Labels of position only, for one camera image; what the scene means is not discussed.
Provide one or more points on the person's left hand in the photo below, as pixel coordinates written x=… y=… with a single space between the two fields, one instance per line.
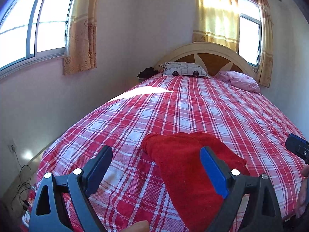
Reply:
x=142 y=226

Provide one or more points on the cream wooden headboard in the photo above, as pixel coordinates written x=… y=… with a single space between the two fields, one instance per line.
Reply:
x=211 y=56

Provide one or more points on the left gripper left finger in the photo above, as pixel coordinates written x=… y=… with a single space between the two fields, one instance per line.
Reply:
x=49 y=212

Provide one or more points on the yellow curtain right of window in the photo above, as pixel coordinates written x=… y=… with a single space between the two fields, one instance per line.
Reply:
x=266 y=49

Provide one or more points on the side window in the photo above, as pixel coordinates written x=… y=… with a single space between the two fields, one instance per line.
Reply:
x=32 y=31

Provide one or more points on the grey patterned pillow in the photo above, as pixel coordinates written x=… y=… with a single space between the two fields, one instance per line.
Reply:
x=173 y=68

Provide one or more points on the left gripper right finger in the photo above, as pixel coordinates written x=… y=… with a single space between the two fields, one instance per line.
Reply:
x=262 y=212

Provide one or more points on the yellow curtain left window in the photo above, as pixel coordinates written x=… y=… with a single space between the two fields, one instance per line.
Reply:
x=80 y=45

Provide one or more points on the window behind headboard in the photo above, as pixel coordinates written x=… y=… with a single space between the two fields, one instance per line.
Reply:
x=250 y=32

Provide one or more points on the pink pillow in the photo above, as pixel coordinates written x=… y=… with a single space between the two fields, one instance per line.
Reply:
x=239 y=80

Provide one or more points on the person's right hand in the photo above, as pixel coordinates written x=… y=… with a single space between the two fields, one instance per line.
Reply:
x=300 y=205

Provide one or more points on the wall power socket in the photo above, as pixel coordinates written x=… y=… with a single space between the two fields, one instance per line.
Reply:
x=12 y=146

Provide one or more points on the black cloth beside bed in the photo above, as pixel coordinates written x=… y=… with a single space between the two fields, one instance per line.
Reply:
x=147 y=73

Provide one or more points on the red knit sweater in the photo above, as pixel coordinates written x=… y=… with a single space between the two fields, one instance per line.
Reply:
x=186 y=181

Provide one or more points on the yellow curtain behind headboard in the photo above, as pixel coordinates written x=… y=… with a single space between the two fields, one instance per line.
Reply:
x=217 y=21

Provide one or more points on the red white plaid bedspread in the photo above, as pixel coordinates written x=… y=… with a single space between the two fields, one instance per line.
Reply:
x=132 y=189

